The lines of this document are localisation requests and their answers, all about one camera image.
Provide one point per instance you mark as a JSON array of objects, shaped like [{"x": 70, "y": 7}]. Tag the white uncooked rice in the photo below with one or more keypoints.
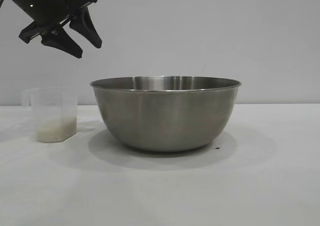
[{"x": 56, "y": 131}]

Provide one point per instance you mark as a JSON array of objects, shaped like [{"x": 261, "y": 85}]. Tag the translucent plastic measuring cup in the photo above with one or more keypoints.
[{"x": 55, "y": 103}]

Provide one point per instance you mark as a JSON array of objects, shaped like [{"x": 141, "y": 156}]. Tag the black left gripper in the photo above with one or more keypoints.
[{"x": 45, "y": 3}]

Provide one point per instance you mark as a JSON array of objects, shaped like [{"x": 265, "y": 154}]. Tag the stainless steel mixing bowl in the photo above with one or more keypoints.
[{"x": 165, "y": 118}]

